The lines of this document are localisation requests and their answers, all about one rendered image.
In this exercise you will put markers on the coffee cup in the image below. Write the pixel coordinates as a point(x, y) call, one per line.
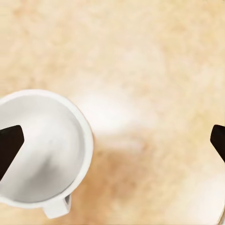
point(56, 153)

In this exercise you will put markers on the countertop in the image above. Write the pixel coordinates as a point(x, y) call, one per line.
point(149, 76)

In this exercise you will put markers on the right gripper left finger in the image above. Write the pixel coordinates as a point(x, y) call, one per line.
point(11, 140)

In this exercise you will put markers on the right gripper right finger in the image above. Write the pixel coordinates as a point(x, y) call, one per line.
point(217, 139)

